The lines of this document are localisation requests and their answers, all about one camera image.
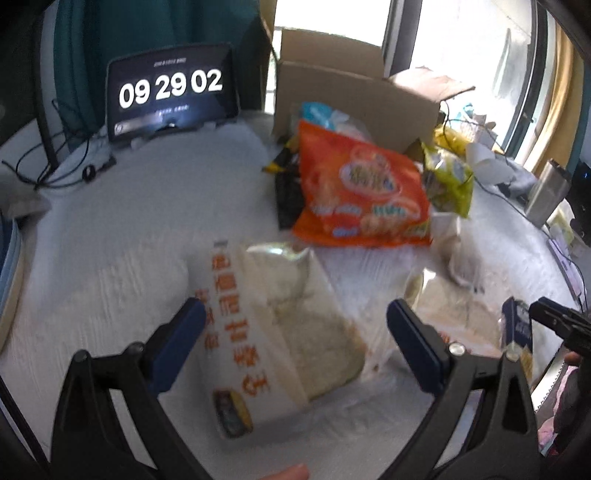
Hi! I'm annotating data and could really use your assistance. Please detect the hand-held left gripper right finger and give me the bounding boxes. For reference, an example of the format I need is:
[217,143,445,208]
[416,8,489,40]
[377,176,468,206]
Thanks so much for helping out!
[387,299,541,480]

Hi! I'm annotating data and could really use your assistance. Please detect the white textured table cover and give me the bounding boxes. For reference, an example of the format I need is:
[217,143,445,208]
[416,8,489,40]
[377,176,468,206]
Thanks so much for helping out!
[0,111,587,480]

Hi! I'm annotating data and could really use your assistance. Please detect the tablet clock display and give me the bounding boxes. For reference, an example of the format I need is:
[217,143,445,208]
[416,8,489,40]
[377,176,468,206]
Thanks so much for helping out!
[105,44,241,145]

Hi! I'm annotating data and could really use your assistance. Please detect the blue rimmed container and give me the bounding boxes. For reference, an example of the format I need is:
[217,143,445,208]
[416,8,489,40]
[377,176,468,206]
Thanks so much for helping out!
[0,217,28,352]

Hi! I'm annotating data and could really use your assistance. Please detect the blue white snack packet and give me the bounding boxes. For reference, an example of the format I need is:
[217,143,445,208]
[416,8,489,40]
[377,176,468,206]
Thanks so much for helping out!
[501,296,535,384]

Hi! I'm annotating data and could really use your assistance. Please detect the yellow black snack packet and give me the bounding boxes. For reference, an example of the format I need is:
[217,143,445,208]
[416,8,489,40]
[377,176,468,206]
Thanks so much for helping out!
[262,138,301,175]

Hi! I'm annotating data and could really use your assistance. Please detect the orange snack bag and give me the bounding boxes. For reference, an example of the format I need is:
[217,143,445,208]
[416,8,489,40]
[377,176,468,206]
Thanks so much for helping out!
[292,119,433,247]

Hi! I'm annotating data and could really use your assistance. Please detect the clear bread packet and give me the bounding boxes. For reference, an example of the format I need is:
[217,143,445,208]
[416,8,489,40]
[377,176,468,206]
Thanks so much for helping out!
[402,268,504,356]

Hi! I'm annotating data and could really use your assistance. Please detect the yellow plastic bag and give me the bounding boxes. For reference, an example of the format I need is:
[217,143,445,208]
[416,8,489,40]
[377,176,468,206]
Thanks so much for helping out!
[434,124,481,155]

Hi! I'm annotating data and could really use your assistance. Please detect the white bread packet orange print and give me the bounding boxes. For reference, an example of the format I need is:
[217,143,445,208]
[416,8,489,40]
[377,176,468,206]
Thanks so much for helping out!
[196,239,370,439]

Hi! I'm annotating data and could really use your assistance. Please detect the cardboard box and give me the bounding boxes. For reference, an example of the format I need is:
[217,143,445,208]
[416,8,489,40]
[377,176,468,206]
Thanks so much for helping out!
[261,9,476,153]

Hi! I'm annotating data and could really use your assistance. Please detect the black device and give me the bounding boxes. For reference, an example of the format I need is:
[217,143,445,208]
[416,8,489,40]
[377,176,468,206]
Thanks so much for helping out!
[568,157,591,222]

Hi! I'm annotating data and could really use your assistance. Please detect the green yellow snack bag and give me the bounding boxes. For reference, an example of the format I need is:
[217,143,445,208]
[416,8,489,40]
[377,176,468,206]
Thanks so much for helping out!
[420,143,475,219]

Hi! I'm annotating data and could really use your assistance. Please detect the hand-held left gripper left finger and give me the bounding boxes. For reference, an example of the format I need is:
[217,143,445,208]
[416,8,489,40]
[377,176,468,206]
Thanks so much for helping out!
[51,298,208,480]

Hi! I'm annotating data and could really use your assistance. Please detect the grey cloth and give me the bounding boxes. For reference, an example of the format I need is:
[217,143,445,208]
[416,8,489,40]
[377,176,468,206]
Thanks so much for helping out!
[496,159,541,199]

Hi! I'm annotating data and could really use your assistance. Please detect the person's left hand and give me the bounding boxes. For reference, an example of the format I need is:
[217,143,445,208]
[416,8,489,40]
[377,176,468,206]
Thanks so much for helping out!
[259,464,311,480]

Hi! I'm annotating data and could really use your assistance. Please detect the thin black cables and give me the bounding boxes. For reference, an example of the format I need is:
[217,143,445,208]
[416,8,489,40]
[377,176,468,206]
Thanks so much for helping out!
[0,99,116,190]

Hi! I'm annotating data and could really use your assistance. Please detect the clear packet with round bun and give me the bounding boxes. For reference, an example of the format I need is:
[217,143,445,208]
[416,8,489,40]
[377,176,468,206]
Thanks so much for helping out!
[431,212,483,287]

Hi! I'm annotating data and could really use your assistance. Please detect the black stand pole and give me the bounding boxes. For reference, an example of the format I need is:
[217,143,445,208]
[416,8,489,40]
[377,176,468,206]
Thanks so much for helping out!
[30,9,61,171]

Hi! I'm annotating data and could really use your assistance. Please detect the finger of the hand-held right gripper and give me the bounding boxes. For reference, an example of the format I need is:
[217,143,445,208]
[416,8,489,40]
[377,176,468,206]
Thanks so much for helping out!
[529,296,591,356]

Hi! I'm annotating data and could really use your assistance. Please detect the person's right hand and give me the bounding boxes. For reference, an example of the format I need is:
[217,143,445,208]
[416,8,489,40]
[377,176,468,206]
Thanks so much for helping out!
[553,352,591,446]

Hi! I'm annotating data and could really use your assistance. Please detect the steel thermos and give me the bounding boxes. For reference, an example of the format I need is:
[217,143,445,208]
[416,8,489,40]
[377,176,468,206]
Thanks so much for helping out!
[524,159,573,228]

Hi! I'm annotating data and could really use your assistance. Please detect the light blue cake packet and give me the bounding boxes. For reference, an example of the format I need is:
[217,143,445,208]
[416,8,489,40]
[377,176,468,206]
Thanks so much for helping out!
[291,102,375,144]

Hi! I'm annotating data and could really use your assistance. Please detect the black window frame post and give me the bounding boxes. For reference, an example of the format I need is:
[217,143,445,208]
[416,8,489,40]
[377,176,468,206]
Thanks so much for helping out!
[381,0,423,77]

